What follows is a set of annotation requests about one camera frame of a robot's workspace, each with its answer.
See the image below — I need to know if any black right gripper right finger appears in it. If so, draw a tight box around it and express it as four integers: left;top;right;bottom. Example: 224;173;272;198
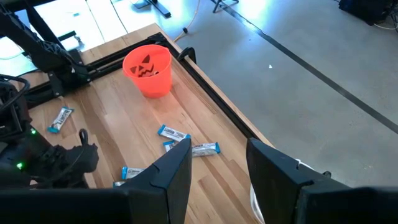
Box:
246;138;352;224

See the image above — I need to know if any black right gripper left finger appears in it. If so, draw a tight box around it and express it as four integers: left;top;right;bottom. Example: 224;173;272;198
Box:
119;138;193;224

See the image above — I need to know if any orange plastic bucket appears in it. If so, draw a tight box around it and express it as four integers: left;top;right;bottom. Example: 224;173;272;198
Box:
122;44;173;100

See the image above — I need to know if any dark grey floor bar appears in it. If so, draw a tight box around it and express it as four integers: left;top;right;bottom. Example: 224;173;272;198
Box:
133;0;172;19

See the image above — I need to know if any black tripod stand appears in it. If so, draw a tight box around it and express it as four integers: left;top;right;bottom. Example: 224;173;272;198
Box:
212;0;240;14

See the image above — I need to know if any black floor equipment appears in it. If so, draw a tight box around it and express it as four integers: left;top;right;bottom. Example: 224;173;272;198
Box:
338;0;398;26

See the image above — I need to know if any yellow cable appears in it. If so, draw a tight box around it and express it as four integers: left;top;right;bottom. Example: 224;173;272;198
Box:
173;0;201;43

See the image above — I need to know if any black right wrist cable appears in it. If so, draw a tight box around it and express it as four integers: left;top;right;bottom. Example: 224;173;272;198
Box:
0;74;31;113

